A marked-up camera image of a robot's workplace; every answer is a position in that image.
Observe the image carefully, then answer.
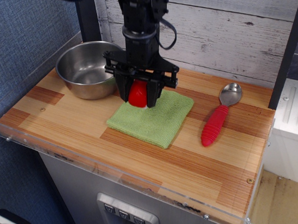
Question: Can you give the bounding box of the black vertical post right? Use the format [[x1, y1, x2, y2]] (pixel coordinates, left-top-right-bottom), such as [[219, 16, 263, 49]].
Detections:
[[268, 8, 298, 109]]

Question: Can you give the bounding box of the white side cabinet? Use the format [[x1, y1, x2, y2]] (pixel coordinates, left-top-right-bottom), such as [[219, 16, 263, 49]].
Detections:
[[263, 79, 298, 182]]

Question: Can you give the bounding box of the stainless steel bowl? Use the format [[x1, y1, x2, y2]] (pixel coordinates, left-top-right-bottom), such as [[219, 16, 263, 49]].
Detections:
[[55, 41, 122, 100]]

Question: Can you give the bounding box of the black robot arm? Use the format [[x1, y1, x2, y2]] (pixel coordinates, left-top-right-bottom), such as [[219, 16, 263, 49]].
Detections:
[[103, 0, 179, 107]]

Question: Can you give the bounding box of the clear acrylic table guard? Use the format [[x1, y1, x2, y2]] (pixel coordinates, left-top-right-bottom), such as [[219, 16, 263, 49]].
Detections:
[[0, 23, 280, 224]]

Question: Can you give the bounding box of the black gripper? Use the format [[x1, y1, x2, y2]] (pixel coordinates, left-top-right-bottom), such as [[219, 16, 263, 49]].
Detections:
[[103, 32, 179, 108]]

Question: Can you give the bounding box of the black vertical post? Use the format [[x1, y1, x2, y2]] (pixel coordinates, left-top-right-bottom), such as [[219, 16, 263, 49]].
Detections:
[[75, 0, 102, 42], [268, 8, 298, 109]]

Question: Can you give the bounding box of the black cable loop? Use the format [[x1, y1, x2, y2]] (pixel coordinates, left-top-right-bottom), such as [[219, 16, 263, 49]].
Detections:
[[156, 17, 178, 51]]

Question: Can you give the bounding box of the silver toy fridge cabinet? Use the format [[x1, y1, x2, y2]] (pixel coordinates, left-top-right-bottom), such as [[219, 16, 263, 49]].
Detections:
[[40, 153, 216, 224]]

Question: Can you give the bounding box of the red handled metal spoon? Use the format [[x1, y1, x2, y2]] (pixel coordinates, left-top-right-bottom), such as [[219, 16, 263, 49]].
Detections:
[[201, 82, 242, 147]]

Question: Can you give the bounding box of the black vertical post left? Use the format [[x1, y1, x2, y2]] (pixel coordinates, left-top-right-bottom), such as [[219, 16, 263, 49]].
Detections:
[[75, 0, 102, 42]]

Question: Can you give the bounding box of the green cloth napkin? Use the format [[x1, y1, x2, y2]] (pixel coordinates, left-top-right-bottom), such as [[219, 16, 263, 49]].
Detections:
[[106, 90, 194, 149]]

